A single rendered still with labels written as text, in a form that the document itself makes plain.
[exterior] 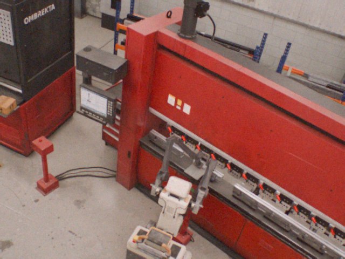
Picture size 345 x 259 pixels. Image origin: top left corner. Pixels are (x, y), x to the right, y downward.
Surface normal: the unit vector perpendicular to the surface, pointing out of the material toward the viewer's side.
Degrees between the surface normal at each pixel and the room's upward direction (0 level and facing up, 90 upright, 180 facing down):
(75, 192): 0
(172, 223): 82
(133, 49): 90
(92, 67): 90
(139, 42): 90
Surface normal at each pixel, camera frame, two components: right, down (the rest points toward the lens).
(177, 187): -0.20, -0.10
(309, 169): -0.62, 0.44
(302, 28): -0.40, 0.55
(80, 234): 0.14, -0.75
